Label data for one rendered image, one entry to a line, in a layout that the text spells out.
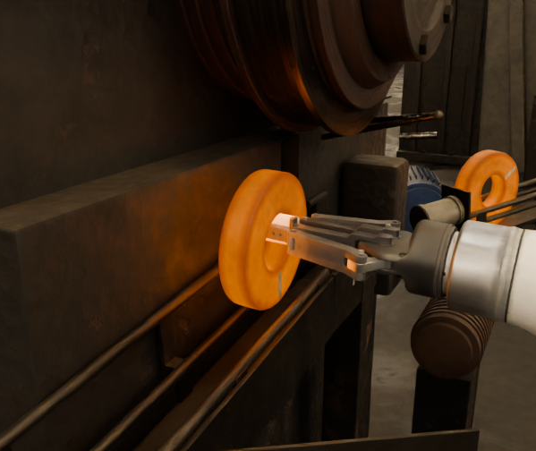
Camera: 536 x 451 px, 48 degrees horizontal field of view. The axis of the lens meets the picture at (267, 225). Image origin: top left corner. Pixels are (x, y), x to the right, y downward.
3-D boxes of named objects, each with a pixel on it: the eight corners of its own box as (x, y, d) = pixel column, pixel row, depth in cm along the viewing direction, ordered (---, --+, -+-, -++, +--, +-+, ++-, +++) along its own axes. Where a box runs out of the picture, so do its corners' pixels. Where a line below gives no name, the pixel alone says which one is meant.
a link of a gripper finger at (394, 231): (397, 232, 62) (401, 228, 63) (298, 212, 67) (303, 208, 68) (393, 268, 63) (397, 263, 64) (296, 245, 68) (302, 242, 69)
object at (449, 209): (408, 231, 120) (408, 202, 118) (443, 220, 124) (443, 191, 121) (429, 240, 115) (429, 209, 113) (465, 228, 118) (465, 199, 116)
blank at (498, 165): (468, 239, 126) (481, 243, 124) (442, 185, 118) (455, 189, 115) (514, 189, 130) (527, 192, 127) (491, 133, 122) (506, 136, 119)
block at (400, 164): (332, 288, 112) (337, 159, 105) (347, 273, 119) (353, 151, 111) (389, 299, 107) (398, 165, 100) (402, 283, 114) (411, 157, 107)
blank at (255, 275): (213, 196, 60) (242, 201, 58) (282, 152, 72) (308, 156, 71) (220, 328, 66) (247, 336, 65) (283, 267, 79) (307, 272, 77)
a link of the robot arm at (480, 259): (511, 301, 62) (452, 288, 65) (527, 216, 59) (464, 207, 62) (499, 339, 55) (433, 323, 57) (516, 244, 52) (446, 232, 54)
